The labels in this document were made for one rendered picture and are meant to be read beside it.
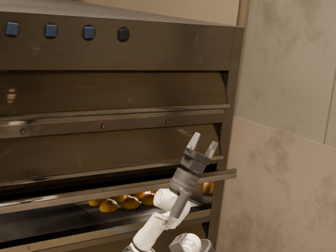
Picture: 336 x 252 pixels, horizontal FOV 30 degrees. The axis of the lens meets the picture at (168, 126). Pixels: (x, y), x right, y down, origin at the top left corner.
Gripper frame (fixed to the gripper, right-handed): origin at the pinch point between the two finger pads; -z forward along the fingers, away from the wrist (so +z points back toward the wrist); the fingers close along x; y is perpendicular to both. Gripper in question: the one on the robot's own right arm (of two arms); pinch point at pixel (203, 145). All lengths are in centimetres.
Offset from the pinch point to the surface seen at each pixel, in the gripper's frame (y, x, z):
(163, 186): 40, -38, 25
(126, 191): 41, -19, 33
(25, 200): 43, 24, 49
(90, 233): 52, -24, 58
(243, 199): 145, -256, 30
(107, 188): 42, -9, 34
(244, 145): 157, -240, -10
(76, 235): 53, -17, 60
